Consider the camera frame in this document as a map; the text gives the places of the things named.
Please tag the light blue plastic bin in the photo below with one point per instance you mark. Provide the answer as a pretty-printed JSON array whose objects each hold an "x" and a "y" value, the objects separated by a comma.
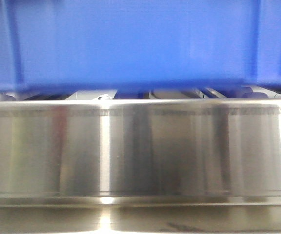
[{"x": 59, "y": 46}]

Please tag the stainless steel shelf rail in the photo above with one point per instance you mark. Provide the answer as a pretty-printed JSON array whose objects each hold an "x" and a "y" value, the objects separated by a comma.
[{"x": 141, "y": 166}]

